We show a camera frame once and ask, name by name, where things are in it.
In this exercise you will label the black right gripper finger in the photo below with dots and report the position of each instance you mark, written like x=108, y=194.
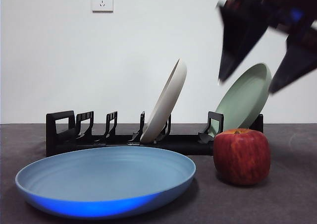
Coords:
x=299, y=60
x=235, y=40

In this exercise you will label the red apple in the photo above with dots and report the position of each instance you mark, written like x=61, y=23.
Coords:
x=241, y=157

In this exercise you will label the blue round plate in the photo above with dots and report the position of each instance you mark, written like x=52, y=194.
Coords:
x=104, y=169

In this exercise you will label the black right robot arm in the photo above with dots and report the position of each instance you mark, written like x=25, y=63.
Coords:
x=277, y=1

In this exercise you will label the green round plate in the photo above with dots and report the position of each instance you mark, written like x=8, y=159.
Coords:
x=245, y=102

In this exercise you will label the cream round plate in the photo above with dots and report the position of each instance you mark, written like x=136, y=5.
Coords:
x=168, y=97

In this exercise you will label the black plate rack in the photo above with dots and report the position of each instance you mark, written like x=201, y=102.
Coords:
x=62, y=115

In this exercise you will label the white wall socket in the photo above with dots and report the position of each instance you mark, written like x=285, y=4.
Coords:
x=102, y=1

